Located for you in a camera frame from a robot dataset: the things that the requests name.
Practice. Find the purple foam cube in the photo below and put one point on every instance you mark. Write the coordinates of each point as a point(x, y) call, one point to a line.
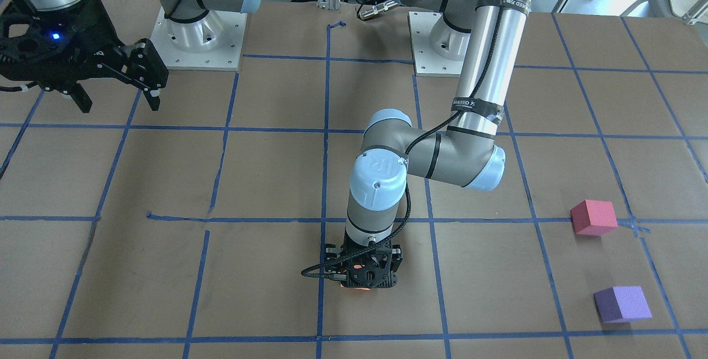
point(622, 304)

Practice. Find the red foam cube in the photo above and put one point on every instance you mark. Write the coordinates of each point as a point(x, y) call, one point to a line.
point(593, 218)

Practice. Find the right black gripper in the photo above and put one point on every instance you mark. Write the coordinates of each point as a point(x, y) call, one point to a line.
point(90, 31)

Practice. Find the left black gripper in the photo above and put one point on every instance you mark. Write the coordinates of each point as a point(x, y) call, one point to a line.
point(396, 258)

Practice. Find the orange foam cube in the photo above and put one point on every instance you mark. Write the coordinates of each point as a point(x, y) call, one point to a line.
point(358, 276)

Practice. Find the brown paper mat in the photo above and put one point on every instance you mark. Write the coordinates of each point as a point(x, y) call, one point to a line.
point(182, 232)

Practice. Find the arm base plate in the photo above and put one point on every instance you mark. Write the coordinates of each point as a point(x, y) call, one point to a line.
point(439, 51)
point(211, 44)

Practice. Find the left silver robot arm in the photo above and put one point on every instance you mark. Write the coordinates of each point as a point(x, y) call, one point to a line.
point(461, 150)

